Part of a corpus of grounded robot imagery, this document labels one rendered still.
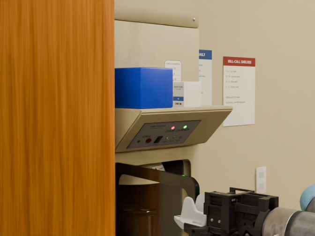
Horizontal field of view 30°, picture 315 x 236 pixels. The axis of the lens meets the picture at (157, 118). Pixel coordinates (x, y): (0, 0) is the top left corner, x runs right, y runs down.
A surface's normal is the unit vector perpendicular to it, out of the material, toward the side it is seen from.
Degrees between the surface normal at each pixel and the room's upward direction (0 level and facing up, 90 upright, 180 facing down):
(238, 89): 90
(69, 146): 90
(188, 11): 90
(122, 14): 90
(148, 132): 135
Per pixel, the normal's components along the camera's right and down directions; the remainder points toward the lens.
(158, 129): 0.50, 0.73
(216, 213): -0.71, 0.04
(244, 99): 0.70, 0.04
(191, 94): 0.51, 0.04
